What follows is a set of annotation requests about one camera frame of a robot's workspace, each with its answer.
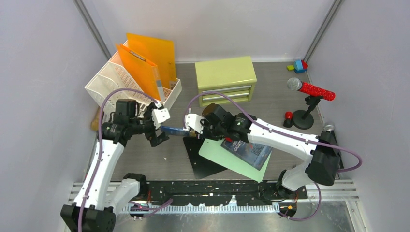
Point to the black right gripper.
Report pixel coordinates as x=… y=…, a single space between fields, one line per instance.
x=203 y=122

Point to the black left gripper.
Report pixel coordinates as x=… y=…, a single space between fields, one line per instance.
x=156 y=140

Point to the Animal Farm blue book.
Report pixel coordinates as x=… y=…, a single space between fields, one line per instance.
x=175 y=131

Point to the thick orange binder folder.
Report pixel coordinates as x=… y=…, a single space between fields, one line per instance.
x=143 y=71

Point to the white plastic file rack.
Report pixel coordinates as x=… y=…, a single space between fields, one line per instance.
x=113 y=76

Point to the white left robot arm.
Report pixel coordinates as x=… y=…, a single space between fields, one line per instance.
x=93 y=209

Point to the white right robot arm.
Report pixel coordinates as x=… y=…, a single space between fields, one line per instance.
x=318 y=153

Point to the mint green clipboard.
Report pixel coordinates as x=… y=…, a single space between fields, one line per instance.
x=213 y=151

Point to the black clipboard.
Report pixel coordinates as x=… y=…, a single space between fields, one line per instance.
x=201 y=166

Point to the green metal drawer cabinet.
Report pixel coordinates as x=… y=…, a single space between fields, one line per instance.
x=234 y=77

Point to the Nineteen Eighty-Four dark book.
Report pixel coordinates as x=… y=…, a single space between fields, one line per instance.
x=253 y=154

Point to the red black stamp near cabinet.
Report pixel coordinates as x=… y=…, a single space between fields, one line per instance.
x=288 y=120

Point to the black microphone stand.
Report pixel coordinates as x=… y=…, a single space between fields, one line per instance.
x=302 y=119

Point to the red glitter microphone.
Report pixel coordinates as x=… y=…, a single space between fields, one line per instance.
x=297 y=85

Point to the thin orange folder in rack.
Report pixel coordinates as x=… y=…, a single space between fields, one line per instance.
x=160 y=51

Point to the colourful toy blocks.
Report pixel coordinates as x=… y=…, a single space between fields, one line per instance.
x=298 y=66

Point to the black handheld microphone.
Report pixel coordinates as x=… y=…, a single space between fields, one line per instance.
x=330 y=127

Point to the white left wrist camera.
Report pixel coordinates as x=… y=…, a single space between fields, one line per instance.
x=160 y=114

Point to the wooden handle tool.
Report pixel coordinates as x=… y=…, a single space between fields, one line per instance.
x=94 y=122

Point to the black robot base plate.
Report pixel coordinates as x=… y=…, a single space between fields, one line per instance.
x=216 y=193

